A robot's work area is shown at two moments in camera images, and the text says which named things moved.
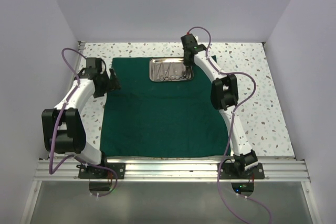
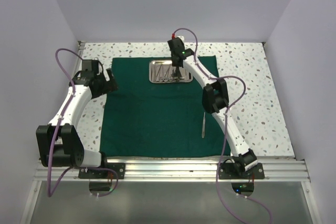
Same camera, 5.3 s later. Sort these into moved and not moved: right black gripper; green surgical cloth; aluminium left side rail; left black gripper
Moved: right black gripper
Not moved: aluminium left side rail; green surgical cloth; left black gripper
